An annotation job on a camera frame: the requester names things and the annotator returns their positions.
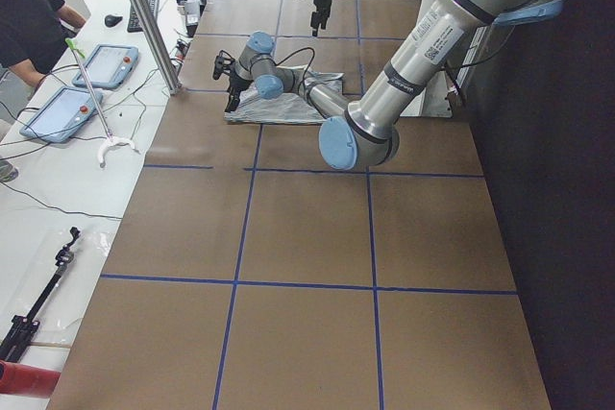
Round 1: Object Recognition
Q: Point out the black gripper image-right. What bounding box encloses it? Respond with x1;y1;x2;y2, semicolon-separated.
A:
212;50;250;113

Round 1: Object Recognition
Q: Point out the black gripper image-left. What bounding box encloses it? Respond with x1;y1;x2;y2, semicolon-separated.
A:
310;0;332;36

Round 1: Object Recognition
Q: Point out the navy white striped polo shirt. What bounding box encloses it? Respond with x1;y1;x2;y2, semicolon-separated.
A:
224;83;326;125

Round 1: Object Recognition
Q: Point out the silver robot arm image-right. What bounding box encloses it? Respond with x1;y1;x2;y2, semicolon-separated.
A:
212;0;564;170

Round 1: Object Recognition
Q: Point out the black keyboard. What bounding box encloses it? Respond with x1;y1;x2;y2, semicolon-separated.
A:
126;0;162;35

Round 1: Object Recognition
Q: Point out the upper teach pendant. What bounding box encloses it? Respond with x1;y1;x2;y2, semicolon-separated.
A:
82;44;139;90

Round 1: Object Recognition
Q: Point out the teach pendant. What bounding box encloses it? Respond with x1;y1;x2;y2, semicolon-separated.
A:
82;44;139;90
19;85;96;143

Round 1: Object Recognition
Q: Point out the white reacher grabber tool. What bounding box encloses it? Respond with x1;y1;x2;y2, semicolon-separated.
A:
64;38;138;168

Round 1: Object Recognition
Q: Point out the black computer mouse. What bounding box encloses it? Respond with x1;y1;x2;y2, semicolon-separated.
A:
104;14;123;28

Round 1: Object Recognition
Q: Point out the lower teach pendant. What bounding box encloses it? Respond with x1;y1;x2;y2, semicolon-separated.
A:
19;85;96;143

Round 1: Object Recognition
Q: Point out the person in black shirt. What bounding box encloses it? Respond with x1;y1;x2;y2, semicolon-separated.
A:
1;0;86;88

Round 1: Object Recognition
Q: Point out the black tool on white table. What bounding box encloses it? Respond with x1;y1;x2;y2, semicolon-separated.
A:
1;227;81;363

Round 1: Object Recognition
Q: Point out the red cylinder object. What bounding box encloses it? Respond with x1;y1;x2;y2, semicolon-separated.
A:
1;361;61;398

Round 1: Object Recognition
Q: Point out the black cable on image-right arm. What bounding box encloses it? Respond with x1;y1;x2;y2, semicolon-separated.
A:
273;46;318;94

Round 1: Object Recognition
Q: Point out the aluminium frame post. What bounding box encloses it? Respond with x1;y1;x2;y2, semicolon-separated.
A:
130;0;181;95

